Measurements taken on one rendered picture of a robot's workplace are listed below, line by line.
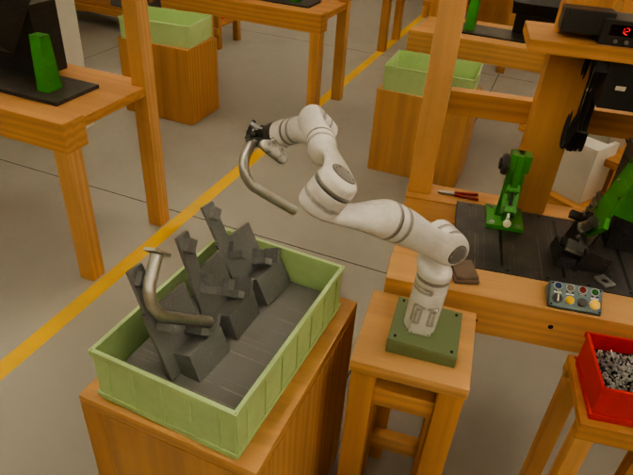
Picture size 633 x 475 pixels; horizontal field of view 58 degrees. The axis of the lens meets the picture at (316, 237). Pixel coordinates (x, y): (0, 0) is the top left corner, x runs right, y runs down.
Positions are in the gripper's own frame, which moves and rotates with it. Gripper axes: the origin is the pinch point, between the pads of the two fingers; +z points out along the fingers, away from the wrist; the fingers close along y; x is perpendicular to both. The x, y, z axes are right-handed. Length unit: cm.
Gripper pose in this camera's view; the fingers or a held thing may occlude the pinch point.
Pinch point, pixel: (254, 139)
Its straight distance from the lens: 172.0
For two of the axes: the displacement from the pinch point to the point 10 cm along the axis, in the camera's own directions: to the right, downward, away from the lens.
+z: -6.0, -0.1, 8.0
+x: -4.0, 8.7, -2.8
